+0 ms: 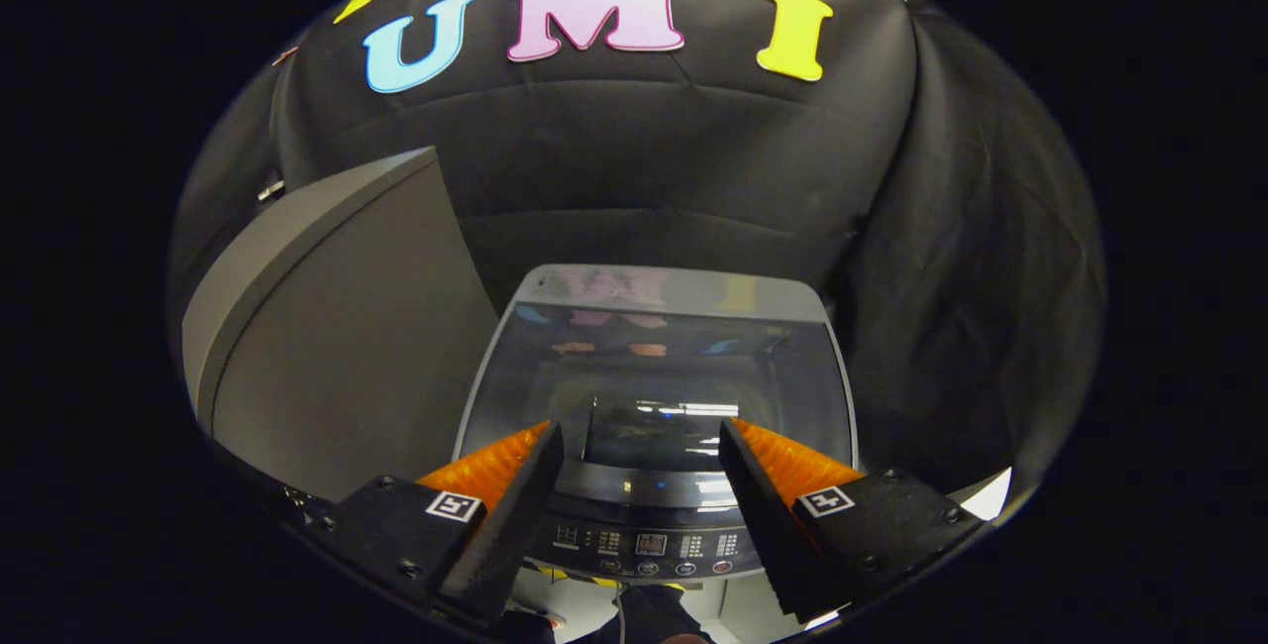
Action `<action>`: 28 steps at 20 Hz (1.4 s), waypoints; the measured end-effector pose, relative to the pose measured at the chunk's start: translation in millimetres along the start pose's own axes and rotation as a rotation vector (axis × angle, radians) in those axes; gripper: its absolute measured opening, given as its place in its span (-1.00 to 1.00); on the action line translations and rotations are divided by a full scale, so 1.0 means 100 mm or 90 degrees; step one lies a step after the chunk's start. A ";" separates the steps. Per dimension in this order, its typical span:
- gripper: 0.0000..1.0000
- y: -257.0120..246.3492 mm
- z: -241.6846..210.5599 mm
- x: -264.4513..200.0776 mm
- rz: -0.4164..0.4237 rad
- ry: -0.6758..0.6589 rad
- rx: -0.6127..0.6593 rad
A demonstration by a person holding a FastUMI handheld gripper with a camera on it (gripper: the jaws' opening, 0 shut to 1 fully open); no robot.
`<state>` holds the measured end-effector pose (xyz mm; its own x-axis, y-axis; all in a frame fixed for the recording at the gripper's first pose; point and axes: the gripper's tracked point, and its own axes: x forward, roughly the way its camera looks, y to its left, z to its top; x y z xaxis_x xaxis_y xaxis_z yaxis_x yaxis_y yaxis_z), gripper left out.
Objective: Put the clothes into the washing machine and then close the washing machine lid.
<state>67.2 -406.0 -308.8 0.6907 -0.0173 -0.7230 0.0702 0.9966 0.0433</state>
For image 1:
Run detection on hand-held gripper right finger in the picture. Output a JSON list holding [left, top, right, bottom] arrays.
[[718, 416, 992, 625]]

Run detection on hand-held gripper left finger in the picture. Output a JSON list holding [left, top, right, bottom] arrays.
[[300, 420, 566, 625]]

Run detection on grey washing machine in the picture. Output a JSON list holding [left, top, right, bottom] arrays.
[[451, 265, 860, 586]]

